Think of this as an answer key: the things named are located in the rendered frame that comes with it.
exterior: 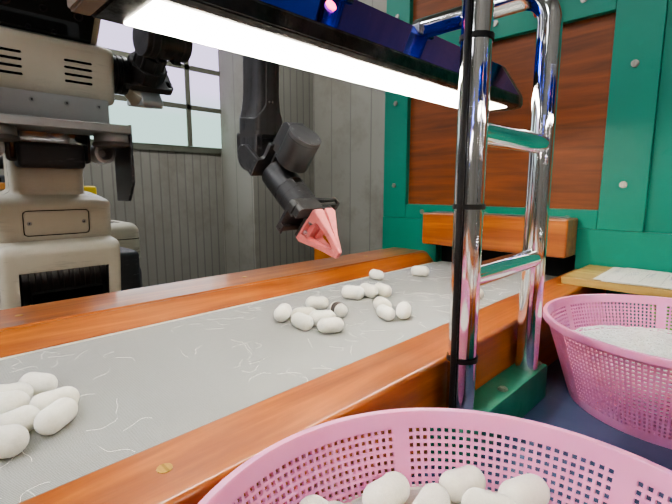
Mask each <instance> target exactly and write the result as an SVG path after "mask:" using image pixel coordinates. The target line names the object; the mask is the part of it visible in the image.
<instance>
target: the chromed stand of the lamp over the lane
mask: <svg viewBox="0 0 672 504"><path fill-rule="evenodd" d="M523 11H531V12H532V13H534V14H535V15H536V18H537V32H536V48H535V63H534V79H533V94H532V110H531V125H530V131H527V130H523V129H518V128H514V127H510V126H506V125H501V124H497V123H493V122H489V105H490V85H491V66H492V46H493V41H494V36H495V33H494V32H493V26H494V19H498V18H501V17H505V16H508V15H512V14H515V13H519V12H523ZM563 20H564V19H563V9H562V5H561V1H560V0H462V5H460V6H457V7H454V8H451V9H448V10H445V11H441V12H438V13H435V14H432V15H429V16H426V17H423V18H420V19H417V20H415V21H413V23H412V25H413V26H415V28H416V30H417V32H418V33H420V34H422V35H424V36H425V37H426V38H431V39H434V36H437V35H441V34H444V33H448V32H451V31H455V30H459V29H461V35H460V36H459V44H460V67H459V92H458V117H457V142H456V166H455V191H454V204H453V205H452V209H454V216H453V241H452V265H451V290H450V315H449V340H448V352H447V355H446V358H447V360H448V364H447V389H446V408H453V409H466V410H475V411H483V412H490V413H497V414H503V415H508V416H514V417H518V418H522V417H524V416H525V415H526V414H527V413H528V412H529V411H530V410H531V409H532V408H533V407H534V406H535V405H536V404H537V403H539V402H540V401H541V400H542V399H543V398H544V397H545V393H546V380H547V367H548V366H547V365H546V364H543V363H542V362H541V361H539V348H540V334H541V321H542V307H543V293H544V280H545V266H546V252H547V239H548V225H549V211H550V198H551V184H552V170H553V157H554V143H555V129H556V116H557V102H558V88H559V75H560V61H561V47H562V34H563ZM487 147H493V148H500V149H507V150H514V151H521V152H528V153H529V156H528V171H527V187H526V202H525V218H524V233H523V248H522V251H520V252H516V253H513V254H509V255H505V256H501V257H497V258H493V259H489V260H485V261H482V243H483V223H484V209H486V204H485V184H486V164H487ZM520 272H521V279H520V295H519V310H518V326H517V341H516V356H515V363H514V364H513V365H511V366H510V367H508V368H507V369H505V370H504V371H503V372H501V373H500V374H498V375H497V376H495V377H494V378H492V379H491V380H490V381H488V382H487V383H485V384H484V385H482V386H481V387H479V388H478V389H476V390H475V381H476V363H477V362H478V355H477V341H478V322H479V302H480V286H482V285H485V284H487V283H490V282H493V281H496V280H499V279H502V278H505V277H508V276H511V275H514V274H517V273H520Z"/></svg>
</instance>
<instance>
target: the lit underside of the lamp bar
mask: <svg viewBox="0 0 672 504"><path fill-rule="evenodd" d="M124 25H128V26H132V27H136V28H140V29H144V30H148V31H151V32H155V33H159V34H163V35H167V36H171V37H175V38H179V39H183V40H187V41H191V42H195V43H199V44H203V45H207V46H211V47H215V48H219V49H223V50H227V51H231V52H235V53H239V54H243V55H247V56H251V57H255V58H259V59H263V60H267V61H271V62H275V63H279V64H283V65H287V66H291V67H295V68H298V69H302V70H306V71H310V72H314V73H318V74H322V75H326V76H330V77H334V78H338V79H342V80H346V81H350V82H354V83H358V84H362V85H366V86H370V87H374V88H378V89H382V90H386V91H390V92H394V93H398V94H402V95H406V96H410V97H414V98H418V99H422V100H426V101H430V102H434V103H438V104H442V105H445V106H449V107H453V108H457V109H458V92H457V91H453V90H450V89H447V88H444V87H440V86H437V85H434V84H430V83H427V82H424V81H421V80H417V79H414V78H411V77H408V76H404V75H401V74H398V73H394V72H391V71H388V70H385V69H381V68H378V67H375V66H372V65H368V64H365V63H362V62H358V61H355V60H352V59H349V58H345V57H342V56H339V55H335V54H332V53H329V52H326V51H322V50H319V49H316V48H313V47H309V46H306V45H303V44H299V43H296V42H293V41H290V40H286V39H283V38H280V37H277V36H273V35H270V34H267V33H263V32H260V31H257V30H254V29H250V28H247V27H244V26H241V25H237V24H234V23H231V22H227V21H224V20H221V19H218V18H214V17H211V16H208V15H204V14H201V13H198V12H195V11H191V10H188V9H185V8H182V7H178V6H175V5H172V4H168V3H165V2H162V1H159V0H154V1H153V2H151V3H150V4H148V5H147V6H146V7H144V8H143V9H142V10H140V11H139V12H137V13H136V14H135V15H133V16H132V17H130V18H129V19H128V20H126V21H125V22H124ZM501 108H506V106H503V105H499V104H496V103H493V102H490V105H489V110H494V109H501Z"/></svg>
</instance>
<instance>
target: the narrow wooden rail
mask: <svg viewBox="0 0 672 504"><path fill-rule="evenodd" d="M576 270H578V269H574V270H572V271H569V272H567V273H565V274H562V275H560V276H558V277H555V278H553V279H550V280H548V281H546V282H544V293H543V307H544V306H545V304H546V303H548V302H549V301H551V300H554V299H556V298H560V297H565V296H571V295H581V294H606V290H603V289H596V288H589V287H582V286H575V285H568V284H562V283H561V277H562V276H564V275H566V274H569V273H571V272H573V271H576ZM519 295H520V292H519V293H517V294H515V295H512V296H510V297H508V298H505V299H503V300H500V301H498V302H496V303H493V304H491V305H489V306H486V307H484V308H481V309H479V322H478V341H477V355H478V362H477V363H476V381H475V390H476V389H478V388H479V387H481V386H482V385H484V384H485V383H487V382H488V381H490V380H491V379H492V378H494V377H495V376H497V375H498V374H500V373H501V372H503V371H504V370H505V369H507V368H508V367H510V366H511V365H513V364H514V363H515V356H516V341H517V326H518V310H519ZM543 307H542V321H541V334H540V348H539V361H541V362H542V363H543V364H546V365H547V366H549V365H550V364H551V363H553V362H554V361H555V360H556V359H558V358H559V357H558V354H557V350H556V347H555V343H554V340H553V336H552V333H551V330H550V326H549V325H548V324H547V323H546V321H545V320H544V318H543ZM448 340H449V322H448V323H446V324H443V325H441V326H439V327H436V328H434V329H431V330H429V331H427V332H424V333H422V334H420V335H417V336H415V337H412V338H410V339H408V340H405V341H403V342H401V343H398V344H396V345H393V346H391V347H389V348H386V349H384V350H381V351H379V352H377V353H374V354H372V355H370V356H367V357H365V358H362V359H360V360H358V361H355V362H353V363H351V364H348V365H346V366H343V367H341V368H339V369H336V370H334V371H332V372H329V373H327V374H324V375H322V376H320V377H317V378H315V379H312V380H310V381H308V382H305V383H303V384H301V385H298V386H296V387H293V388H291V389H289V390H286V391H284V392H282V393H279V394H277V395H274V396H272V397H270V398H267V399H265V400H263V401H260V402H258V403H255V404H253V405H251V406H248V407H246V408H243V409H241V410H239V411H236V412H234V413H232V414H229V415H227V416H224V417H222V418H220V419H217V420H215V421H213V422H210V423H208V424H205V425H203V426H201V427H198V428H196V429H194V430H191V431H189V432H186V433H184V434H182V435H179V436H177V437H174V438H172V439H170V440H167V441H165V442H163V443H160V444H158V445H155V446H153V447H151V448H148V449H146V450H144V451H141V452H139V453H136V454H134V455H132V456H129V457H127V458H125V459H122V460H120V461H117V462H115V463H113V464H110V465H108V466H106V467H103V468H101V469H98V470H96V471H94V472H91V473H89V474H86V475H84V476H82V477H79V478H77V479H75V480H72V481H70V482H67V483H65V484H63V485H60V486H58V487H56V488H53V489H51V490H48V491H46V492H44V493H41V494H39V495H37V496H34V497H32V498H29V499H27V500H25V501H22V502H20V503H17V504H198V503H199V502H200V501H201V500H202V499H203V498H204V496H205V495H206V494H207V493H208V492H209V491H210V490H211V489H213V488H214V487H215V486H216V485H217V484H218V483H219V482H220V481H221V480H222V479H224V478H225V477H226V476H227V475H229V474H230V473H231V472H232V471H234V470H235V469H236V468H237V467H239V466H240V465H241V464H243V463H244V462H246V461H247V460H249V459H250V458H251V457H253V456H255V455H256V454H258V453H259V452H261V451H263V450H264V449H266V448H268V447H269V446H271V445H273V444H275V443H277V442H279V441H281V440H283V439H285V438H287V437H289V436H291V435H293V434H295V433H298V432H300V431H303V430H305V429H308V428H310V427H313V426H316V425H319V424H322V423H325V422H328V421H332V420H335V419H339V418H343V417H347V416H351V415H356V414H361V413H367V412H373V411H380V410H389V409H401V408H446V389H447V364H448V360H447V358H446V355H447V352H448Z"/></svg>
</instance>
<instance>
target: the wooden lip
mask: <svg viewBox="0 0 672 504"><path fill-rule="evenodd" d="M453 216H454V212H450V211H433V212H425V213H423V230H422V243H424V244H433V245H442V246H451V247H452V241H453ZM524 218H525V215H519V214H496V213H484V223H483V243H482V250H489V251H498V252H507V253H516V252H520V251H522V248H523V233H524ZM577 226H578V219H577V218H571V217H564V216H549V225H548V239H547V252H546V257H554V258H567V257H570V256H573V255H575V250H576V238H577Z"/></svg>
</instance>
